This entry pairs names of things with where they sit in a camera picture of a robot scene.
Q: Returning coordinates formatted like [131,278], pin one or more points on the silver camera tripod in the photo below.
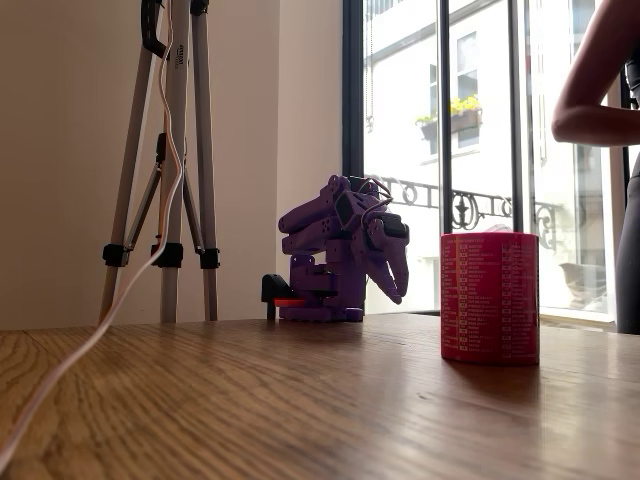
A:
[183,100]

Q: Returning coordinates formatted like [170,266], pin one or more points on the ornate black balcony railing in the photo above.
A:
[467,207]

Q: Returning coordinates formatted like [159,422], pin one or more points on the black orange table clamp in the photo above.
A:
[272,289]

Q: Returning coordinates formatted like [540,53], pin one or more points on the purple 3D-printed robot arm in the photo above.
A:
[310,215]

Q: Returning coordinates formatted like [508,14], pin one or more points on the red printed cup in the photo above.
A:
[490,300]

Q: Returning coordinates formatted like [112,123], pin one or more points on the flower box with yellow flowers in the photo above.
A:
[465,120]

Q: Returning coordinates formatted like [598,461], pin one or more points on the dark window frame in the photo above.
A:
[352,100]

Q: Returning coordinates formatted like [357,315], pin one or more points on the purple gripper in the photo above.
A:
[384,252]

